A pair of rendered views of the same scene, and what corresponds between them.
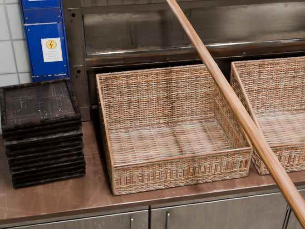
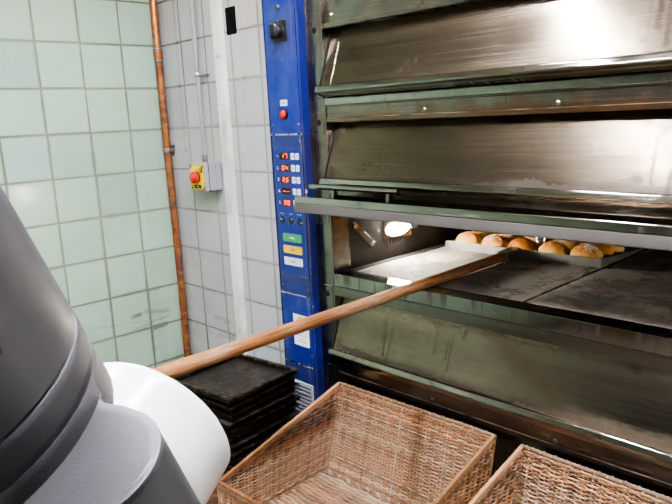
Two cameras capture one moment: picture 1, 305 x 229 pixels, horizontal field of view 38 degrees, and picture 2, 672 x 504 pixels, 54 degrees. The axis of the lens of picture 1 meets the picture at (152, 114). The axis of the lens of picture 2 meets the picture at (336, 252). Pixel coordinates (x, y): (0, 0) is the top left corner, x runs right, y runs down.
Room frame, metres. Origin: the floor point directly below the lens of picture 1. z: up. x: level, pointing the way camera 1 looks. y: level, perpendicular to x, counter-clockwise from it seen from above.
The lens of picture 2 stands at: (0.65, -1.37, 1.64)
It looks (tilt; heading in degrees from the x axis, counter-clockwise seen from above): 12 degrees down; 58
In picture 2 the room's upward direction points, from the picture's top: 3 degrees counter-clockwise
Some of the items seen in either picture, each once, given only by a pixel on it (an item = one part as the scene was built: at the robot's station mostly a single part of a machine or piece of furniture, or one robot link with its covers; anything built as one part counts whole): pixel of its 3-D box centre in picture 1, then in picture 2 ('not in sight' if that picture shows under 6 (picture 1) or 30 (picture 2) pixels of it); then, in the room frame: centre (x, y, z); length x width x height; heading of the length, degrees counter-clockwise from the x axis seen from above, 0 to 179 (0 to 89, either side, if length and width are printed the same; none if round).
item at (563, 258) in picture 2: not in sight; (544, 243); (2.41, 0.10, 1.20); 0.55 x 0.36 x 0.03; 102
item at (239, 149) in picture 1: (169, 123); (354, 484); (1.50, -0.07, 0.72); 0.56 x 0.49 x 0.28; 103
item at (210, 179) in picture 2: not in sight; (205, 176); (1.54, 0.87, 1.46); 0.10 x 0.07 x 0.10; 101
